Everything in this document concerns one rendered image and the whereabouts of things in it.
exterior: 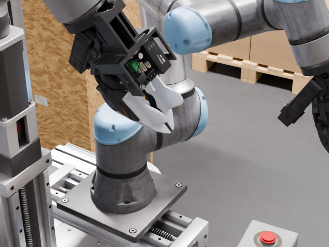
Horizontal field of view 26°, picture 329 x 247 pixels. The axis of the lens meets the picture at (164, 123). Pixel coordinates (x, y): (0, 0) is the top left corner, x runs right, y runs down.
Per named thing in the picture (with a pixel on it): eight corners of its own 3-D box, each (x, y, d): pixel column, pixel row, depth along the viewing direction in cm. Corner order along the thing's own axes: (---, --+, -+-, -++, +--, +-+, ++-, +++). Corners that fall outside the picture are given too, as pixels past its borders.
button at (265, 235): (262, 234, 172) (262, 228, 171) (278, 239, 170) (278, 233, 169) (256, 245, 169) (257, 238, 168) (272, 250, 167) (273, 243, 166)
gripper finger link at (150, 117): (178, 150, 93) (139, 98, 88) (151, 146, 97) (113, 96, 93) (192, 133, 94) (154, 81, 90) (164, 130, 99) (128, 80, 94)
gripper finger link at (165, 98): (192, 133, 94) (154, 81, 90) (164, 130, 99) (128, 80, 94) (205, 117, 95) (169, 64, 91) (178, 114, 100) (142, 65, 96)
